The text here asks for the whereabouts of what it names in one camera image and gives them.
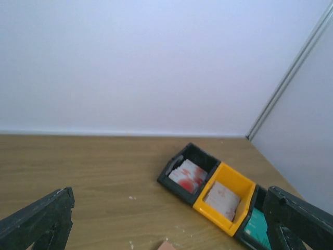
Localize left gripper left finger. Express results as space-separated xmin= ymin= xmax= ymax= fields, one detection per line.
xmin=1 ymin=187 xmax=75 ymax=249

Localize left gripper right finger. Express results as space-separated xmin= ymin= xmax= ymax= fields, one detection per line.
xmin=263 ymin=186 xmax=332 ymax=250

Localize pink card holder wallet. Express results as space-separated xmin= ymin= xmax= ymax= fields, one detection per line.
xmin=157 ymin=241 xmax=176 ymax=250

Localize teal card stack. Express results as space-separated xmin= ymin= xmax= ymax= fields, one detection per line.
xmin=244 ymin=208 xmax=271 ymax=249

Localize black bin teal cards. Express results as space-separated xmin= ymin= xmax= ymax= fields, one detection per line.
xmin=233 ymin=184 xmax=271 ymax=250

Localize white pink card stack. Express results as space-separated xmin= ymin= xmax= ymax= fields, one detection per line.
xmin=204 ymin=181 xmax=241 ymax=221

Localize red white card stack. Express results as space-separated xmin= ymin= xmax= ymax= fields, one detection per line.
xmin=169 ymin=159 xmax=208 ymax=194

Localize black bin red cards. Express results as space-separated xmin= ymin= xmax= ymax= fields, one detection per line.
xmin=157 ymin=142 xmax=221 ymax=206

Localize yellow bin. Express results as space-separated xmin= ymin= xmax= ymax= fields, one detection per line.
xmin=193 ymin=163 xmax=256 ymax=236

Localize aluminium corner frame post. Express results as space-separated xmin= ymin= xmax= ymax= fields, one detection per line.
xmin=246 ymin=1 xmax=332 ymax=141

